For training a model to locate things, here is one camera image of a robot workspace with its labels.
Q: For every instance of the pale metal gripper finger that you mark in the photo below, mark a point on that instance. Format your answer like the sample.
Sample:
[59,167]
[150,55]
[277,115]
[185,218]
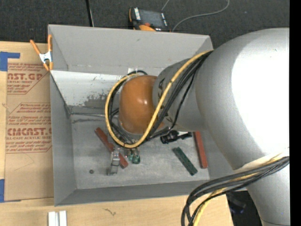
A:
[115,161]

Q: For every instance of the red-brown flat block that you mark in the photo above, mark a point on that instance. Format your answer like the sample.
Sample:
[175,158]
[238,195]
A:
[201,152]
[103,136]

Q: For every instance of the grey metal bin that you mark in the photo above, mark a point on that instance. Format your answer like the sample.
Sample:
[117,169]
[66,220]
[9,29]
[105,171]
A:
[150,171]

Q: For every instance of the dark green flat block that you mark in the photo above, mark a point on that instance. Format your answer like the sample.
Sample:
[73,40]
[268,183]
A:
[185,161]

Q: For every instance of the brown cardboard board red print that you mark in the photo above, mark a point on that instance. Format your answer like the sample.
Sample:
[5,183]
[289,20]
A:
[28,168]

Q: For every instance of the black cylinder on white bracket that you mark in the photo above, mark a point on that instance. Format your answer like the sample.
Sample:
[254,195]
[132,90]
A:
[169,137]

